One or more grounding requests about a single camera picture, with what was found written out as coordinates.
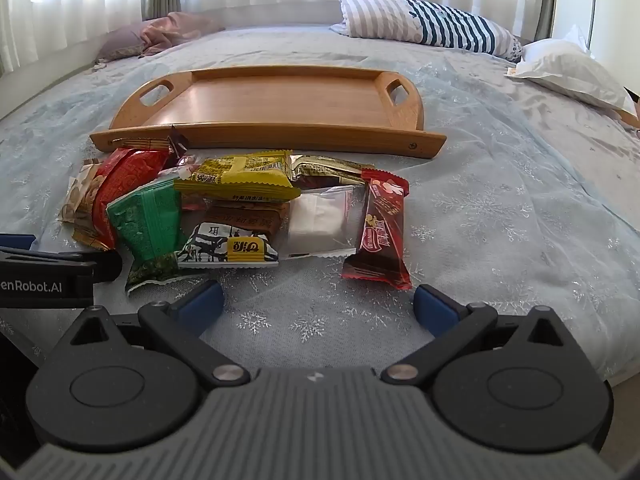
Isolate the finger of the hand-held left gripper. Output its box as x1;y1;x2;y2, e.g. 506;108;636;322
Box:
0;234;37;252

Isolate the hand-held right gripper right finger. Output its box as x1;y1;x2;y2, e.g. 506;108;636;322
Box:
380;284;583;387

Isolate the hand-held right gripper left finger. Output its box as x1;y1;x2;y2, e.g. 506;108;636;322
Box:
47;279;251;388

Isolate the black white packet yellow label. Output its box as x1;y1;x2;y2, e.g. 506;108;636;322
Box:
177;221;280;270

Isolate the beige snack packet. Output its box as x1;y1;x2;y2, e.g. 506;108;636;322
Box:
60;160;113;251

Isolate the green snack packet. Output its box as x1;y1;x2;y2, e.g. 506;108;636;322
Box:
106;180;183;296

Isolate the brown peanut snack packet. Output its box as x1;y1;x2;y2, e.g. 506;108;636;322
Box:
202;200;292;235

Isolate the dark red chocolate bar packet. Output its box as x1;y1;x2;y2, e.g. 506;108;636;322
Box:
342;169;413;291

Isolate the yellow snack packet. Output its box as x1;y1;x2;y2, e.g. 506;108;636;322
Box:
174;150;302;202

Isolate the white red snack packet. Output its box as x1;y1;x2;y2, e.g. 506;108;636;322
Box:
159;155;207;182

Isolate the clear packet with white snack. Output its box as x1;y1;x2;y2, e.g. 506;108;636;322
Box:
280;185;368;260

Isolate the maroon snack wrapper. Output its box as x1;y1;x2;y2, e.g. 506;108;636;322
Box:
165;126;190;157

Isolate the gold brown snack packet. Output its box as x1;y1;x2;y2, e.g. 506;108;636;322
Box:
289;154;376;192

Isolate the wooden tray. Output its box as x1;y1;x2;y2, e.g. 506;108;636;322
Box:
90;65;447;160

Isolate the purple pillow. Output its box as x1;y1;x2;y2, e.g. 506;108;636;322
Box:
95;22;151;63

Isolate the grey bed sheet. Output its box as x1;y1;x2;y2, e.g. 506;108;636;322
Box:
0;22;640;386

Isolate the pink cloth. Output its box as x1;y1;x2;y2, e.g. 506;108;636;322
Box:
139;11;226;57

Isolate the white pillow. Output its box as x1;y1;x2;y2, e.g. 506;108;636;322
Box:
505;25;636;113

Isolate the blue grey striped pillow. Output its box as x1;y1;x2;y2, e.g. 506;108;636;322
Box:
330;0;523;63

